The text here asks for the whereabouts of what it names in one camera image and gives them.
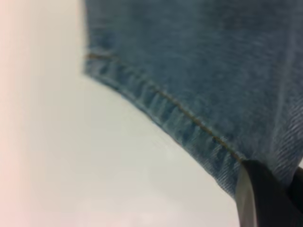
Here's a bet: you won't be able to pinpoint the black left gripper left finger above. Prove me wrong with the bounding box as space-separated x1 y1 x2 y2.
233 159 303 227

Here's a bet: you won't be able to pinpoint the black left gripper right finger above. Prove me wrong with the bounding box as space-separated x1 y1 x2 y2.
286 166 303 211

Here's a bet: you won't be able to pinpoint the blue denim jeans shorts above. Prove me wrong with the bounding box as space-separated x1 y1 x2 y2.
80 0 303 204

